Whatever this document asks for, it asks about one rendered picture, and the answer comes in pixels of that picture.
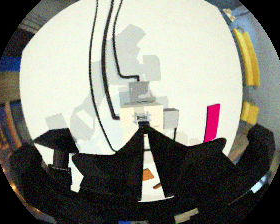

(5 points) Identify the orange rectangular block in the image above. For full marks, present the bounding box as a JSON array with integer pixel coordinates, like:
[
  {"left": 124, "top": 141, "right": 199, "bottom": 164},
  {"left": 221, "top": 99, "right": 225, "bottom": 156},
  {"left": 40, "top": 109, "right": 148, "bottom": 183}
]
[{"left": 143, "top": 168, "right": 153, "bottom": 181}]

